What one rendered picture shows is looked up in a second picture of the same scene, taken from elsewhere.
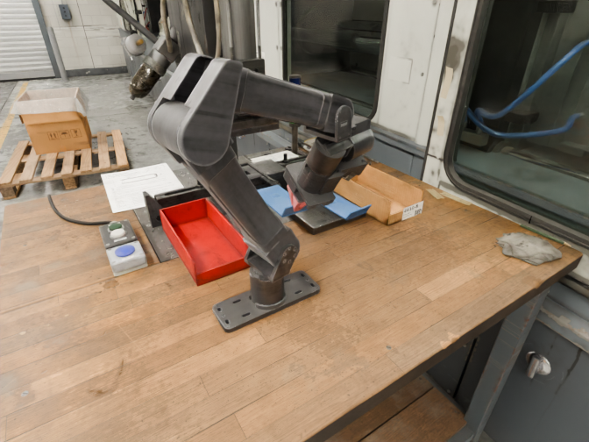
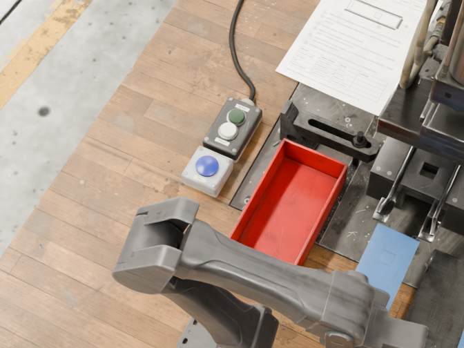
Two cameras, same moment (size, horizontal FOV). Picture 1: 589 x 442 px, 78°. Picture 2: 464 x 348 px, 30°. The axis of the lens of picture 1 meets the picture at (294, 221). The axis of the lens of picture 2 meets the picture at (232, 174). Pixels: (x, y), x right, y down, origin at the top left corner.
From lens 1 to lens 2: 0.96 m
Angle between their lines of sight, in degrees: 51
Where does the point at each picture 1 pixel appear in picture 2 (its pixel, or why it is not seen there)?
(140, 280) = not seen: hidden behind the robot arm
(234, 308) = (206, 334)
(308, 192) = not seen: hidden behind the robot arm
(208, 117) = (137, 276)
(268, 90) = (225, 281)
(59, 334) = (96, 210)
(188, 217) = (316, 165)
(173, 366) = (119, 331)
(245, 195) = (195, 309)
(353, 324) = not seen: outside the picture
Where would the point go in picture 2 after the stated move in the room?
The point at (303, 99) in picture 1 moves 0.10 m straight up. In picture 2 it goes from (277, 302) to (278, 269)
